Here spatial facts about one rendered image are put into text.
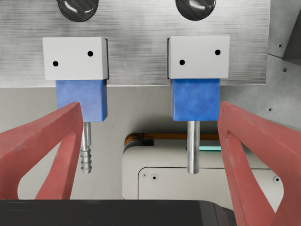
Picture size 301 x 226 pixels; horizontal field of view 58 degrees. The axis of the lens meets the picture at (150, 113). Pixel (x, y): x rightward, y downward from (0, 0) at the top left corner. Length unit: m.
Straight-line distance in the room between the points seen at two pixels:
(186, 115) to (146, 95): 0.87
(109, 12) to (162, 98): 0.88
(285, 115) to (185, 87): 0.15
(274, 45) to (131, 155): 0.65
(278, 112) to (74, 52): 0.24
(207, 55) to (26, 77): 0.17
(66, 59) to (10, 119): 1.05
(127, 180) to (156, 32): 0.71
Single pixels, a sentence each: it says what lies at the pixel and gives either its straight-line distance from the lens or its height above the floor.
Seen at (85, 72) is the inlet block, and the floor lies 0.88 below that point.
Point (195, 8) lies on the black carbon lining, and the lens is 0.27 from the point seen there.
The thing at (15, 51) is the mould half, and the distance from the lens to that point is 0.29.
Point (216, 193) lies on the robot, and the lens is 0.96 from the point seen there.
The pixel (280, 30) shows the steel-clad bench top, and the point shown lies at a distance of 0.35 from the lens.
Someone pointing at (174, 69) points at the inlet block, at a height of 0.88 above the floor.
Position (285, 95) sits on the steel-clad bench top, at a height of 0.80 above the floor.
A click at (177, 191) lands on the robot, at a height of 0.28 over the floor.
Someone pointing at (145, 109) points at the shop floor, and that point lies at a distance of 1.13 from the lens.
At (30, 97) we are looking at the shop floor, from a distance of 1.23.
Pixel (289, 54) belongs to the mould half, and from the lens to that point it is 0.34.
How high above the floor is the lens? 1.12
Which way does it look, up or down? 80 degrees down
